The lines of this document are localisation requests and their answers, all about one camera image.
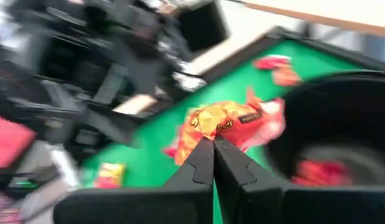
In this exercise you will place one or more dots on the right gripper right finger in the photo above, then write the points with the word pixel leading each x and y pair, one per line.
pixel 248 199

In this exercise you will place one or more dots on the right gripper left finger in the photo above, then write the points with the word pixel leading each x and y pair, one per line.
pixel 180 199

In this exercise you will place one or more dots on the orange Reese's packet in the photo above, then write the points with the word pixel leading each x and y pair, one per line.
pixel 230 121

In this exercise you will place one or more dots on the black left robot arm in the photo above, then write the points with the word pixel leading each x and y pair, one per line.
pixel 142 68

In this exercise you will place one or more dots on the yellow candy packet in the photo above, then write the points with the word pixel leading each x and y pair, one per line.
pixel 113 171

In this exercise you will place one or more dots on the red orange candy packet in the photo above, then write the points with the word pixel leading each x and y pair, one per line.
pixel 286 77

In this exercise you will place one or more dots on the green table mat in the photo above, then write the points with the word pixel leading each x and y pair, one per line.
pixel 149 149

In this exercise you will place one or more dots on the red KitKat packet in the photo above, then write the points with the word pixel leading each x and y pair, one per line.
pixel 320 172

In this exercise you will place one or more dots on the black cauldron bucket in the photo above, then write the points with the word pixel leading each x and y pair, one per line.
pixel 335 118

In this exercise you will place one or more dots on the black equipment case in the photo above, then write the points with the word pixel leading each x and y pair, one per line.
pixel 202 25

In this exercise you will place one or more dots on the red box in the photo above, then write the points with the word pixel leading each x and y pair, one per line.
pixel 10 140

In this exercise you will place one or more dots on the light wooden desk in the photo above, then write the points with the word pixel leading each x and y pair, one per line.
pixel 320 12

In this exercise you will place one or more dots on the black table frame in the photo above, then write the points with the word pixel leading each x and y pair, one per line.
pixel 242 56

